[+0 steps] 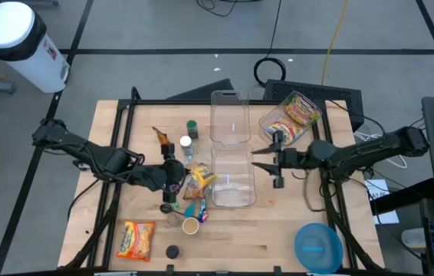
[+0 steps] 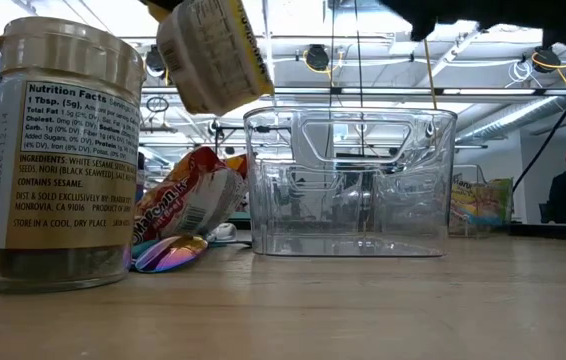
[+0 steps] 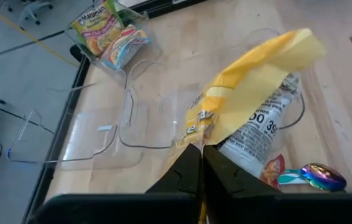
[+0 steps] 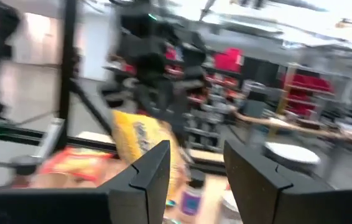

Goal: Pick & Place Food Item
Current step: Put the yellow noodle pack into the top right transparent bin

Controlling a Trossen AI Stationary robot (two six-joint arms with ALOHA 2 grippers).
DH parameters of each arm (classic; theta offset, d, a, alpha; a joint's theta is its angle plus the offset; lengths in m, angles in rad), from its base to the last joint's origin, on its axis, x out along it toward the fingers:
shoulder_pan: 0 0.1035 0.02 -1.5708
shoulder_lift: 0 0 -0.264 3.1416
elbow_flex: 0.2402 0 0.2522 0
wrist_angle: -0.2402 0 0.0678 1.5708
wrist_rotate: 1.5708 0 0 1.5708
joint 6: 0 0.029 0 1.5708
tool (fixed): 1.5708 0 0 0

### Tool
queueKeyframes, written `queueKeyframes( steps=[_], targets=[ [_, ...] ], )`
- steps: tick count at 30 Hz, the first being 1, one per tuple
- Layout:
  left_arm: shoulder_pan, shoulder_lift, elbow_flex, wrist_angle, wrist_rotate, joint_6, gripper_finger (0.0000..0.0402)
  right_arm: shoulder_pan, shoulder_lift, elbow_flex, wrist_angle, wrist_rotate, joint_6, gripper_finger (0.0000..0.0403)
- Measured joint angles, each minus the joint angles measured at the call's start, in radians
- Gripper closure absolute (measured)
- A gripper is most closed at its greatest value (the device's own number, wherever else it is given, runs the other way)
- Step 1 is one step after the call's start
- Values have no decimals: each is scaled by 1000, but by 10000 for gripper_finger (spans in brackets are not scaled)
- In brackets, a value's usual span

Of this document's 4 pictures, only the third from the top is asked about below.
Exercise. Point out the green-edged ramen noodle packet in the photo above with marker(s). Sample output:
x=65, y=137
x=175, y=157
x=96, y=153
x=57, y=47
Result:
x=96, y=28

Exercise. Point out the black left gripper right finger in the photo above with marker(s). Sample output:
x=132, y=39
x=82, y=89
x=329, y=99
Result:
x=222, y=177

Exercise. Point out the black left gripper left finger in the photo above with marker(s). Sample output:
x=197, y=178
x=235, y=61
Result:
x=188, y=174

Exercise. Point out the yellow ramen noodle packet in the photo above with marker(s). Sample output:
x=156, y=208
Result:
x=257, y=77

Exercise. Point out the grey office chair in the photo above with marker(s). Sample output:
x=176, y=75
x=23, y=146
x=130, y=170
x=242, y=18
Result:
x=34, y=7

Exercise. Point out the clear plastic storage bin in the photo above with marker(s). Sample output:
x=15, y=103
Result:
x=145, y=56
x=82, y=143
x=163, y=109

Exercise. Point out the blue-edged ramen noodle packet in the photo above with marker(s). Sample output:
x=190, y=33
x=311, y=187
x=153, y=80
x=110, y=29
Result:
x=126, y=46

